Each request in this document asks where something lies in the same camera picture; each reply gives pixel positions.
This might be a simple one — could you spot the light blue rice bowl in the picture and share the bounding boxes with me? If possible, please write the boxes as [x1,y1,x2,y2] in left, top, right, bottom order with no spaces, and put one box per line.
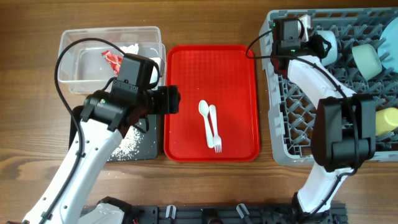
[317,30,338,67]

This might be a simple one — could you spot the mint green bowl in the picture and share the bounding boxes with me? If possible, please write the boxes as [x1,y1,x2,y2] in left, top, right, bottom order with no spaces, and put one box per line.
[352,44,382,80]

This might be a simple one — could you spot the white napkin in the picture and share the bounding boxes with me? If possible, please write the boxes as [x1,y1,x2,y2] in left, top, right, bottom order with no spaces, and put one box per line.
[120,44,139,55]

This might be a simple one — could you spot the white rice leftovers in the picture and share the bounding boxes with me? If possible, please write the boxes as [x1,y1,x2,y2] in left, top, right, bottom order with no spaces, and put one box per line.
[109,126,144,161]

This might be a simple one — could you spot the red snack wrapper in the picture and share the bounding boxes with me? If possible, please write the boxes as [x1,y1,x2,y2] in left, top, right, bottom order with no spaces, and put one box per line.
[101,50,123,75]

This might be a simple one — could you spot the yellow plastic cup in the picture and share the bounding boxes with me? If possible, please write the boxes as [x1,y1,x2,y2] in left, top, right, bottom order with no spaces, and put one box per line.
[376,108,398,136]

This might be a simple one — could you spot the light blue plate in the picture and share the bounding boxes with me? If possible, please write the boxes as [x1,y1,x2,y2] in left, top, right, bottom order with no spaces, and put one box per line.
[377,17,398,73]

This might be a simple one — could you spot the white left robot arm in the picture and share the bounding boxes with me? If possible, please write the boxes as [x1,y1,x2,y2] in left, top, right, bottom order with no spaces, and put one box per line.
[22,54,180,223]

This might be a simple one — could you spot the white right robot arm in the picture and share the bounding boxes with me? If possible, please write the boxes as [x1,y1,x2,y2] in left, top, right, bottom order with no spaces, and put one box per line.
[271,19,376,223]

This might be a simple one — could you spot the black food waste tray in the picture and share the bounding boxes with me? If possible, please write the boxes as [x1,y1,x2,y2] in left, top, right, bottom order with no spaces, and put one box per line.
[65,106,158,168]

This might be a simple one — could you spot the grey dishwasher rack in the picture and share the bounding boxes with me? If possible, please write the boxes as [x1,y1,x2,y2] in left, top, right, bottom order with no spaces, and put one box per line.
[259,7,397,166]

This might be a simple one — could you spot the clear plastic waste bin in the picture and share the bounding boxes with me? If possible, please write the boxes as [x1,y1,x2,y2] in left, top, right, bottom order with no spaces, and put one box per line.
[58,26,166,95]

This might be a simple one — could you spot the white plastic spoon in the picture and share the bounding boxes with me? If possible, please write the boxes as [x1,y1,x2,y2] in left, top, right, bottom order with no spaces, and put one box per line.
[198,100,214,148]

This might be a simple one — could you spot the red serving tray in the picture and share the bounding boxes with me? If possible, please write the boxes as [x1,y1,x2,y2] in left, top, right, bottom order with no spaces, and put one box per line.
[164,45,260,162]

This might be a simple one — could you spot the white plastic fork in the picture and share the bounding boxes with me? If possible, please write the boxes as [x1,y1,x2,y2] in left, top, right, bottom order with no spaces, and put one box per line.
[209,105,222,153]

